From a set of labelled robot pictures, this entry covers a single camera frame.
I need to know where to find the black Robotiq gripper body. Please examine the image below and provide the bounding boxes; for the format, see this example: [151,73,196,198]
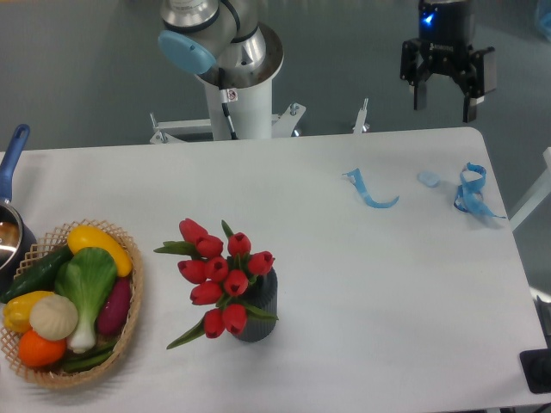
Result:
[414,1,474,83]

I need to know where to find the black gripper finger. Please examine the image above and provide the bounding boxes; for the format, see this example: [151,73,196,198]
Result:
[458,46,497,123]
[399,39,435,110]

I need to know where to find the red tulip bouquet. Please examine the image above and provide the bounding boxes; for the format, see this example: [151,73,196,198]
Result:
[154,218,275,349]

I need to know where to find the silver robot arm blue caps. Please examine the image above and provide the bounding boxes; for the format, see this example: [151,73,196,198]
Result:
[158,1,497,122]

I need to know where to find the dark grey ribbed vase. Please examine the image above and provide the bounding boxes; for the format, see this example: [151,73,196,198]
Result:
[234,268,278,342]

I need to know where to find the small pale blue cap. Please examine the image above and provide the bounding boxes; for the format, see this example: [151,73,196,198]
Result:
[417,170,440,188]

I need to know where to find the crumpled blue tape ribbon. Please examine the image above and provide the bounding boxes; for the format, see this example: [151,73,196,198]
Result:
[454,163,506,219]

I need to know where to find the blue tape strip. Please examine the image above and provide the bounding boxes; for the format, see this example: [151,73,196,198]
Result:
[343,168,399,209]

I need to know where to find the black device at edge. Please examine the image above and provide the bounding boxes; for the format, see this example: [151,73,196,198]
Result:
[519,348,550,394]

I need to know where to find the yellow squash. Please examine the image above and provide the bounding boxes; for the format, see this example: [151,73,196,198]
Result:
[67,225,133,277]

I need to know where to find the purple sweet potato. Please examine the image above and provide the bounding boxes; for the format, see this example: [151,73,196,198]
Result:
[96,278,131,336]

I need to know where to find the green bok choy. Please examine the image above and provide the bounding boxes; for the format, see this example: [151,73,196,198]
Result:
[54,247,117,354]

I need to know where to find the dark green cucumber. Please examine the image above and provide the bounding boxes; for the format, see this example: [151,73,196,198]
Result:
[1,245,73,304]

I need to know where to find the cream white garlic bulb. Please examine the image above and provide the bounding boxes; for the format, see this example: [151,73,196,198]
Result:
[29,294,78,341]

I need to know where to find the green bean pods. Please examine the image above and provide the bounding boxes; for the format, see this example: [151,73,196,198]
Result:
[61,341,116,373]

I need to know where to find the yellow bell pepper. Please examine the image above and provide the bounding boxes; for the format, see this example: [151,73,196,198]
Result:
[3,291,54,334]

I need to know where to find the woven wicker basket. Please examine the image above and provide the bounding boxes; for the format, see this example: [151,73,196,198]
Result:
[1,219,144,390]

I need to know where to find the orange fruit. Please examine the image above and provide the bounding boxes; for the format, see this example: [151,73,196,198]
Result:
[18,330,66,367]

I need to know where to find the white frame bar right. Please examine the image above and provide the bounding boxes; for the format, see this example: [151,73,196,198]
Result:
[509,147,550,231]

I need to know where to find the white metal base frame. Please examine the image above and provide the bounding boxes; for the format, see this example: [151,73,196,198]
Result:
[149,97,370,145]

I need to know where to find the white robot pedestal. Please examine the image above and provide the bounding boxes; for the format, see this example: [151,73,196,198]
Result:
[197,47,283,141]

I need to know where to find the blue handled saucepan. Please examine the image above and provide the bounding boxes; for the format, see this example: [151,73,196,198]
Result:
[1,124,36,293]

